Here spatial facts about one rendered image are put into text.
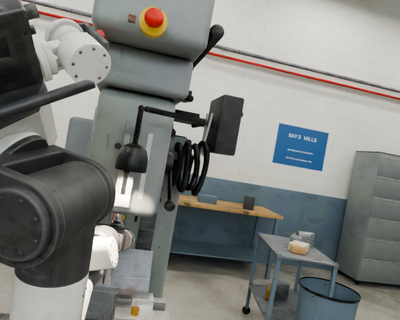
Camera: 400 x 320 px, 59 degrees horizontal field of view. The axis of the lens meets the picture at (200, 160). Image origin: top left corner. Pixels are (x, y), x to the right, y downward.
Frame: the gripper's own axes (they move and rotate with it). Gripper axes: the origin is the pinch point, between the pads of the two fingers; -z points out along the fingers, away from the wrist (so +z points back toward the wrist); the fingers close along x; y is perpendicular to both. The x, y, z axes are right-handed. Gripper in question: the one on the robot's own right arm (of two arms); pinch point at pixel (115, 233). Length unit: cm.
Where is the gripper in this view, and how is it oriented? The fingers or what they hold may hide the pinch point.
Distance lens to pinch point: 103.7
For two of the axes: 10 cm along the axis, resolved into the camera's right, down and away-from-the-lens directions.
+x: -9.8, -1.7, 0.4
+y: -1.7, 9.8, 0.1
